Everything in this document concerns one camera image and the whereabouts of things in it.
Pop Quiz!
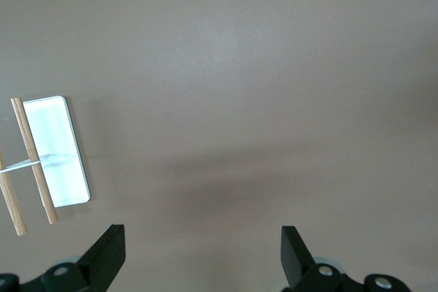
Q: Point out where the white rack with wooden bars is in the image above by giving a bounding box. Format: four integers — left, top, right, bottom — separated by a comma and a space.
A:
0, 95, 92, 237

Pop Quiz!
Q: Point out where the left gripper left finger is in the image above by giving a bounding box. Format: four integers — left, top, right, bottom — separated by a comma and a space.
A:
0, 224, 127, 292

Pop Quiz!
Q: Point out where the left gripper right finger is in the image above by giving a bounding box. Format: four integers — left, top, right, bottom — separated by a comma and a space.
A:
281, 226, 408, 292

